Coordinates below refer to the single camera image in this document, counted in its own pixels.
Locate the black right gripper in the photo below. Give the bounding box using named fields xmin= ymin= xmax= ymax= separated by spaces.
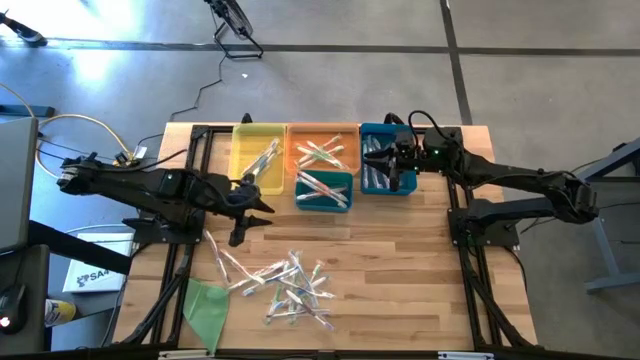
xmin=363 ymin=130 xmax=426 ymax=194

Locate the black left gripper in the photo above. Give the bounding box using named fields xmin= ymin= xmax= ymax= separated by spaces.
xmin=219 ymin=178 xmax=276 ymax=248

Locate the blue white toothbrush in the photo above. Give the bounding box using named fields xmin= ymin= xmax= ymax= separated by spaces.
xmin=242 ymin=267 xmax=301 ymax=297

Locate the purple bristle toothbrush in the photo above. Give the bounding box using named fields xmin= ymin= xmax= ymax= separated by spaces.
xmin=264 ymin=308 xmax=331 ymax=319

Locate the large blue plastic bin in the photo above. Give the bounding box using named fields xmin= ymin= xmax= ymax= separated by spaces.
xmin=358 ymin=122 xmax=419 ymax=196

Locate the small teal plastic bin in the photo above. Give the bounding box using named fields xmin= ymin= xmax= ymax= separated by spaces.
xmin=293 ymin=168 xmax=354 ymax=214

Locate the yellow plastic bin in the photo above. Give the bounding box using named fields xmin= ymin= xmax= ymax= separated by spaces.
xmin=228 ymin=123 xmax=287 ymax=196

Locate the orange plastic bin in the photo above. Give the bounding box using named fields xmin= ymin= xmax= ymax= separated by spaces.
xmin=284 ymin=122 xmax=361 ymax=177

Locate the green cloth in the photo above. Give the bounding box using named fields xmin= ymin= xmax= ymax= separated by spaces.
xmin=182 ymin=278 xmax=230 ymax=355

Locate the white label strip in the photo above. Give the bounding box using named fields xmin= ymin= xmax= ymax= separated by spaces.
xmin=438 ymin=351 xmax=495 ymax=360
xmin=158 ymin=350 xmax=210 ymax=360

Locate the white printed box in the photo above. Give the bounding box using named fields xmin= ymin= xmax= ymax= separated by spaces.
xmin=62 ymin=232 xmax=135 ymax=294

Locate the black aluminium crossbar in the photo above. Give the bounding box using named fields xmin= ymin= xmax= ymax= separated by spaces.
xmin=114 ymin=344 xmax=539 ymax=360

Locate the black floor fan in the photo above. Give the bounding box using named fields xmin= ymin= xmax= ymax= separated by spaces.
xmin=203 ymin=0 xmax=265 ymax=60

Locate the yellow spray can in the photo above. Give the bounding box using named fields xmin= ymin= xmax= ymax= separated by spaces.
xmin=43 ymin=298 xmax=78 ymax=329

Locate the black desk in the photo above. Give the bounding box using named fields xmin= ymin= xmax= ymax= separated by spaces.
xmin=0 ymin=219 xmax=134 ymax=355

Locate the grey laptop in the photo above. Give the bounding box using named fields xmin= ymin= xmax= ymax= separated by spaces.
xmin=0 ymin=117 xmax=40 ymax=253

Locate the dark blue floor bar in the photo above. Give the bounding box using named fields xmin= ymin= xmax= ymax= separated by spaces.
xmin=0 ymin=104 xmax=56 ymax=119

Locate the black computer mouse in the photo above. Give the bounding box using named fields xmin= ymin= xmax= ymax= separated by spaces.
xmin=0 ymin=283 xmax=29 ymax=335

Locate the person's shoe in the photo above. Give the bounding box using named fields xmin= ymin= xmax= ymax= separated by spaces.
xmin=0 ymin=10 xmax=49 ymax=49

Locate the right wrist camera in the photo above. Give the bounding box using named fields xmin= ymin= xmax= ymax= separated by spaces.
xmin=394 ymin=130 xmax=419 ymax=151

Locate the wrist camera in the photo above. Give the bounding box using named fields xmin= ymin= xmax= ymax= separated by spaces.
xmin=394 ymin=130 xmax=419 ymax=151
xmin=199 ymin=174 xmax=236 ymax=206

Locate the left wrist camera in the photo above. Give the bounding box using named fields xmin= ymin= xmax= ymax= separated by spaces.
xmin=199 ymin=174 xmax=236 ymax=206

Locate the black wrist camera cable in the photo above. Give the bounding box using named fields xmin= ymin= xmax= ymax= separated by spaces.
xmin=407 ymin=109 xmax=451 ymax=146

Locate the black aluminium table frame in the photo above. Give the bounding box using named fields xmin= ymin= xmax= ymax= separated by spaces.
xmin=113 ymin=123 xmax=236 ymax=347
xmin=408 ymin=124 xmax=536 ymax=349

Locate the black fan power cable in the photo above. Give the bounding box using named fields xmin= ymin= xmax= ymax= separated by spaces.
xmin=137 ymin=53 xmax=226 ymax=151

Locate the yellow cable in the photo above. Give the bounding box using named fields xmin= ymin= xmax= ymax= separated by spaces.
xmin=0 ymin=82 xmax=136 ymax=182

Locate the grey desk leg frame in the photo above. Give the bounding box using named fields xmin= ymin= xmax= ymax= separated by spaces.
xmin=582 ymin=137 xmax=640 ymax=295

